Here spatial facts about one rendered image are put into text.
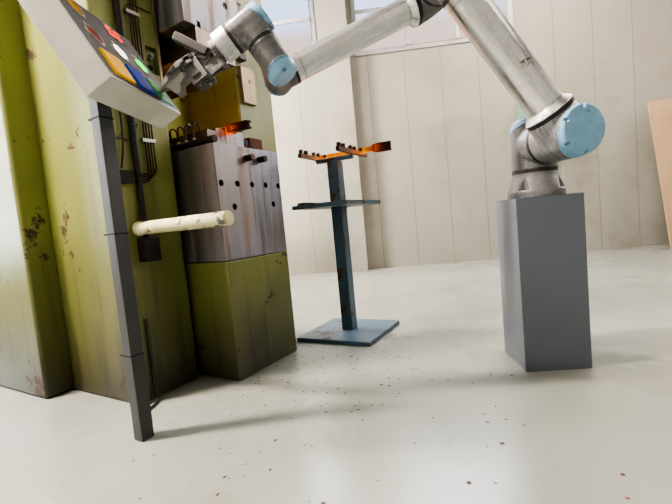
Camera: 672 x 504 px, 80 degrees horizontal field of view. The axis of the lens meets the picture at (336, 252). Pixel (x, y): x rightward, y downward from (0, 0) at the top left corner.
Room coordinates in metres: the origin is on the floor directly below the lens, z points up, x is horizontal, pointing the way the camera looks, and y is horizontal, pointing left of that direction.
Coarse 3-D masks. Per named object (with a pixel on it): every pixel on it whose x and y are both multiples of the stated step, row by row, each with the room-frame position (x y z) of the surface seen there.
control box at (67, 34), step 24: (24, 0) 0.97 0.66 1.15; (48, 0) 0.96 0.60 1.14; (72, 0) 1.05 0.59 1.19; (48, 24) 0.97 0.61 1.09; (72, 24) 0.96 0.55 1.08; (96, 24) 1.10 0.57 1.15; (72, 48) 0.96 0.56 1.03; (96, 48) 0.98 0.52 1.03; (120, 48) 1.15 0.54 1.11; (72, 72) 0.96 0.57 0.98; (96, 72) 0.96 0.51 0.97; (144, 72) 1.22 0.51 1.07; (96, 96) 0.98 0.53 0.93; (120, 96) 1.03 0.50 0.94; (144, 96) 1.09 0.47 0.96; (168, 96) 1.29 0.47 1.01; (144, 120) 1.19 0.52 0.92; (168, 120) 1.27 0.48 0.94
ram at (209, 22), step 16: (160, 0) 1.59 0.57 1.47; (176, 0) 1.55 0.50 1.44; (192, 0) 1.58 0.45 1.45; (208, 0) 1.65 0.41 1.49; (224, 0) 1.73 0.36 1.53; (160, 16) 1.60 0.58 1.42; (176, 16) 1.55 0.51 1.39; (192, 16) 1.57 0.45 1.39; (208, 16) 1.64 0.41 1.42; (224, 16) 1.72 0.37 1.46; (160, 32) 1.61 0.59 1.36
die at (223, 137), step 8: (216, 128) 1.62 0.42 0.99; (224, 128) 1.66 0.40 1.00; (184, 136) 1.64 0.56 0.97; (192, 136) 1.62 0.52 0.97; (200, 136) 1.60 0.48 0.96; (224, 136) 1.65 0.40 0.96; (232, 136) 1.69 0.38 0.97; (240, 136) 1.73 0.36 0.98; (232, 144) 1.69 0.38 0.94; (240, 144) 1.73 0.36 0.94
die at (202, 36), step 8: (184, 32) 1.61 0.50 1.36; (192, 32) 1.58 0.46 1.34; (200, 32) 1.60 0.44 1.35; (208, 32) 1.63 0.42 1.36; (168, 40) 1.65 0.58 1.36; (200, 40) 1.59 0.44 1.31; (160, 48) 1.68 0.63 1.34; (168, 48) 1.66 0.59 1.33; (176, 48) 1.63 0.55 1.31; (184, 48) 1.61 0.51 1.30; (168, 56) 1.66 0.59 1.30; (176, 56) 1.64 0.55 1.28; (168, 64) 1.67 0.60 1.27; (232, 64) 1.73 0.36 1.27
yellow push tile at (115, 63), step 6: (102, 48) 0.99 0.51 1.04; (102, 54) 0.99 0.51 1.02; (108, 54) 1.00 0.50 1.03; (108, 60) 0.99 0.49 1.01; (114, 60) 1.02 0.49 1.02; (120, 60) 1.06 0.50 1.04; (114, 66) 0.99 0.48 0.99; (120, 66) 1.03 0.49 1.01; (120, 72) 1.00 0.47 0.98; (126, 72) 1.04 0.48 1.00; (126, 78) 1.02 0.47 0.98; (132, 78) 1.05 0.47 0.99
